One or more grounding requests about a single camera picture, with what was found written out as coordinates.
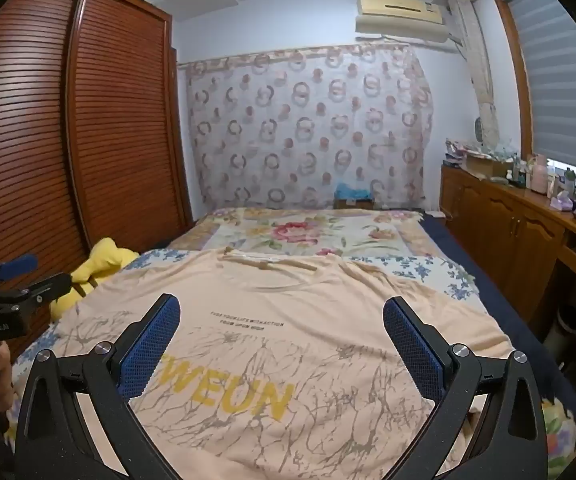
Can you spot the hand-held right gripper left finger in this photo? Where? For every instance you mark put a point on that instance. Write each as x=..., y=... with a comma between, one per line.
x=150, y=345

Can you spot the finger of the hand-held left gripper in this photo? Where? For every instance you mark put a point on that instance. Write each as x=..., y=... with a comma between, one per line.
x=43, y=287
x=18, y=263

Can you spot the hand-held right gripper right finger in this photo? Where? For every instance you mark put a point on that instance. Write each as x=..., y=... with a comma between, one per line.
x=415, y=345

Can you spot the beige printed t-shirt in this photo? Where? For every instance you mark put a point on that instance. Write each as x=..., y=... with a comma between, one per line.
x=278, y=360

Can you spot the person's left hand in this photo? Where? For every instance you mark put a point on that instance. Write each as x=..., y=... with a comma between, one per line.
x=4, y=385

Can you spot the yellow plush toy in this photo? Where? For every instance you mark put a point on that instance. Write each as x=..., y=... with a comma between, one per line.
x=103, y=260

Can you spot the blue floral blanket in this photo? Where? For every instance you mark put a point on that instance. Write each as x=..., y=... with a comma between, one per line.
x=418, y=267

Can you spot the bed with navy sheet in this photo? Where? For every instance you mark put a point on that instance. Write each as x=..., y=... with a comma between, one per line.
x=493, y=285

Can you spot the wooden cabinet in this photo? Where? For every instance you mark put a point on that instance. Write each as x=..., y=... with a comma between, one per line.
x=498, y=215

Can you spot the small cardboard box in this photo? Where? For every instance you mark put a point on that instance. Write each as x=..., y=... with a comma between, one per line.
x=353, y=204

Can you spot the waste bin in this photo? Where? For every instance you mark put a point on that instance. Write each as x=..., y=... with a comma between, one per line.
x=569, y=319

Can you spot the brown slatted wardrobe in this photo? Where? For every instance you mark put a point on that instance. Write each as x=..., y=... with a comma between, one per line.
x=108, y=135

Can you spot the pink floral blanket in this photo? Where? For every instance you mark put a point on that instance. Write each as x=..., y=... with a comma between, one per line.
x=293, y=232

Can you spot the yellow patterned cushion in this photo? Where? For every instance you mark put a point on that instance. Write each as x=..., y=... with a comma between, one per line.
x=560, y=430

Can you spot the open cardboard box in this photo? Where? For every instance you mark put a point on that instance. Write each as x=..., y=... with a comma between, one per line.
x=485, y=166

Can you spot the pile of papers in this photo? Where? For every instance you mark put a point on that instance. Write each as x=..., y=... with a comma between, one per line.
x=458, y=152

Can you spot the purple tissue pack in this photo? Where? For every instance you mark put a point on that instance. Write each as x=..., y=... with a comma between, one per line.
x=563, y=202

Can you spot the pink bottle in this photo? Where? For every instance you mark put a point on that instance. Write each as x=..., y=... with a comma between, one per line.
x=539, y=175

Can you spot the white bottle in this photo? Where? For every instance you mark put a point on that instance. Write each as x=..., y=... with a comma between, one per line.
x=554, y=182

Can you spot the small desk fan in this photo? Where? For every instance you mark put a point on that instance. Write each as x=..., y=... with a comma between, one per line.
x=479, y=130

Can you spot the green cap bottle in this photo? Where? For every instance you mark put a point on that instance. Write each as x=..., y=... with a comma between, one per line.
x=569, y=180

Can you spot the tied lace curtain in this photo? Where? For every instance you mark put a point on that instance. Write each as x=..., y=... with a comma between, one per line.
x=483, y=85

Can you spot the cream air conditioner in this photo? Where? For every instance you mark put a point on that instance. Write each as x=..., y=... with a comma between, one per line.
x=398, y=15

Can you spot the wooden window frame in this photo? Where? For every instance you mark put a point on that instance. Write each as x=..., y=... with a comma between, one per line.
x=515, y=70

